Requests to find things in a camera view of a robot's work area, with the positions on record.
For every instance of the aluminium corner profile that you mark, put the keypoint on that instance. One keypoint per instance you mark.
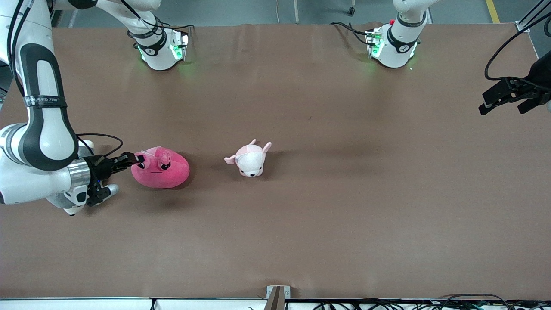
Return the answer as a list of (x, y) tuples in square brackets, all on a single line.
[(531, 17)]

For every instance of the small pale pink plush dog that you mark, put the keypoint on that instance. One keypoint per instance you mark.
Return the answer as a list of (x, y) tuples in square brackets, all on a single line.
[(250, 161)]

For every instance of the big pink round plush toy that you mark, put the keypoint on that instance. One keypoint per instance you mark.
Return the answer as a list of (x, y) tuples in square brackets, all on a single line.
[(161, 174)]

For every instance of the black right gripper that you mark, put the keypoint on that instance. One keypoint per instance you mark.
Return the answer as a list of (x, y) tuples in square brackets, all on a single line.
[(101, 168)]

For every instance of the silver metal edge bracket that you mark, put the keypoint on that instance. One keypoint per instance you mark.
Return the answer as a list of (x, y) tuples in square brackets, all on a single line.
[(277, 295)]

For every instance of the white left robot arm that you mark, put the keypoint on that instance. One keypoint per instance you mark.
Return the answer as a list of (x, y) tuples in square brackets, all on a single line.
[(402, 43)]

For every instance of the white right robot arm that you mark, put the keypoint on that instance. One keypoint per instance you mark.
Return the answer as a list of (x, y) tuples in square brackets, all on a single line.
[(43, 133)]

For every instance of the grey husky plush toy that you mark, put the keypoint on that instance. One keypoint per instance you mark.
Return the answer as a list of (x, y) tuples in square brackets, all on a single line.
[(74, 212)]

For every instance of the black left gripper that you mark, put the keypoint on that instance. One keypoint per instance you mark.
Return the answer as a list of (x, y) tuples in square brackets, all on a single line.
[(540, 77)]

